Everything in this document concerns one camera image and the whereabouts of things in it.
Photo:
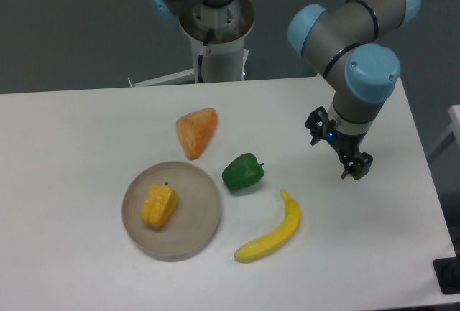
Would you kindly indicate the yellow toy pepper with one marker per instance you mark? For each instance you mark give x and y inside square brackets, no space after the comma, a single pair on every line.
[160,203]

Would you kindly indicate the white furniture at right edge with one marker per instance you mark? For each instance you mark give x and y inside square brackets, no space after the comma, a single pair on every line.
[449,136]

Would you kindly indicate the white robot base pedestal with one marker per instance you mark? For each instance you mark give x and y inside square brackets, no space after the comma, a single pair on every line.
[217,38]

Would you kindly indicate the orange toy bread wedge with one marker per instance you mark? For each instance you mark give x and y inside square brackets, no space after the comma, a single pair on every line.
[195,129]

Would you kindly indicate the yellow toy banana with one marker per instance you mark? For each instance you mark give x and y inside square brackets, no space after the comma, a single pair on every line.
[270,242]

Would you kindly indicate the black clamp at table edge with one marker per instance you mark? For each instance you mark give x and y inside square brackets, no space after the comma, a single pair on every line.
[447,274]

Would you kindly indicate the green toy pepper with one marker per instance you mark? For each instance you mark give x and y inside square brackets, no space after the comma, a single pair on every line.
[245,171]

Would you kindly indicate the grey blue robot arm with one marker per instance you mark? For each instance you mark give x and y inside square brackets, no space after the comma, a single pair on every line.
[340,45]

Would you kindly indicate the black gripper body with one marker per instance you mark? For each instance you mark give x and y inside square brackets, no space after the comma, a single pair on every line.
[346,145]

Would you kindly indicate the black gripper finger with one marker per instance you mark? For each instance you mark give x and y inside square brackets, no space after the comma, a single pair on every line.
[321,127]
[356,165]

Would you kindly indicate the beige round plate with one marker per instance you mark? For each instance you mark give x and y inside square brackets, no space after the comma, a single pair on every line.
[191,216]

